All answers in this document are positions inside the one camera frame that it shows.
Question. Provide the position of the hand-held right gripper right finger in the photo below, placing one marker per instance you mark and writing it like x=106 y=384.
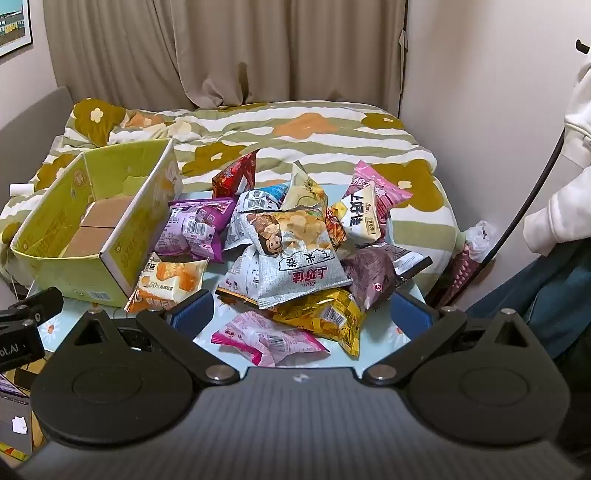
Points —
x=412 y=316

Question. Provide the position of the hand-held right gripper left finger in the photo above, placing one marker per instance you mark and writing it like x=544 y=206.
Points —
x=190 y=316

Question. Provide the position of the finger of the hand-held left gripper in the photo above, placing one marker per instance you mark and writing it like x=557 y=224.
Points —
x=41 y=302

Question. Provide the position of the orange white bread packet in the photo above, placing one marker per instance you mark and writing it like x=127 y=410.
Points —
x=168 y=281

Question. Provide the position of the white grey snack packet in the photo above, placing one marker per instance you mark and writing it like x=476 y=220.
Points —
x=241 y=277

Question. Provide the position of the pale pink snack packet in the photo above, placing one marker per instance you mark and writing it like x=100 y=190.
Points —
x=265 y=339

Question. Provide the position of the green cardboard box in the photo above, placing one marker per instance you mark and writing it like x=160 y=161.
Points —
x=115 y=272

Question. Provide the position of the large silver chips packet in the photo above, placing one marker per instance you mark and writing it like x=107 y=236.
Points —
x=295 y=265

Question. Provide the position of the pile of snack packets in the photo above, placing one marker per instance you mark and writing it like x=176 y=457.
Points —
x=375 y=336

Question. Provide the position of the brown snack packet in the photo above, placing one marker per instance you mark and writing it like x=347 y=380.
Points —
x=374 y=274

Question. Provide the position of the maroon patterned bin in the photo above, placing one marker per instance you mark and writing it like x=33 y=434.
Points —
x=459 y=277

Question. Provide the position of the dark grey box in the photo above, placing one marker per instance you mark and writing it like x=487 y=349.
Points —
x=16 y=410

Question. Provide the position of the yellow snack packet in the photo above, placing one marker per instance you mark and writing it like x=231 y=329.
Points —
x=330 y=318

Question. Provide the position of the purple snack packet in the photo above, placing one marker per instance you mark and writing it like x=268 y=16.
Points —
x=196 y=228

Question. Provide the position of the white plastic bag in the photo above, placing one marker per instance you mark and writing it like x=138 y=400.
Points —
x=479 y=236

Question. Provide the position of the white black snack packet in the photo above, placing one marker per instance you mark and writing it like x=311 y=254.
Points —
x=358 y=221

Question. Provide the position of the white power adapter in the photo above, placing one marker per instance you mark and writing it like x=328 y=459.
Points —
x=21 y=189

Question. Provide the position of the bright pink snack packet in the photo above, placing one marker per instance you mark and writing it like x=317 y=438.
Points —
x=385 y=196

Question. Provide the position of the blue white snack packet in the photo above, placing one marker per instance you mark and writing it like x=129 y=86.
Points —
x=263 y=198

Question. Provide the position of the person's blue jeans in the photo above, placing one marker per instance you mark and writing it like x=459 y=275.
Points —
x=554 y=288

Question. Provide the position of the red snack packet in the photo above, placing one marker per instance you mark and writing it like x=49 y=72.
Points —
x=236 y=177

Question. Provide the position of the pale yellow chips packet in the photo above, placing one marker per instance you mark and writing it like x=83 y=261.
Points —
x=307 y=189

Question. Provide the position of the grey bed headboard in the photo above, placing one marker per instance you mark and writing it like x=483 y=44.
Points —
x=37 y=115

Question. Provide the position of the green striped floral blanket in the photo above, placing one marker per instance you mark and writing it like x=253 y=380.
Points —
x=323 y=138

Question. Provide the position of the person's white hoodie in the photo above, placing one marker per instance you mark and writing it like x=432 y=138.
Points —
x=568 y=175

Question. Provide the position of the beige curtain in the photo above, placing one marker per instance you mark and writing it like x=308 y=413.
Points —
x=207 y=50

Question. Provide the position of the black hook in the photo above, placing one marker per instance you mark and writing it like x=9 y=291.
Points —
x=582 y=46

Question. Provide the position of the framed wall picture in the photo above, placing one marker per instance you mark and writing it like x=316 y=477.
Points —
x=14 y=23

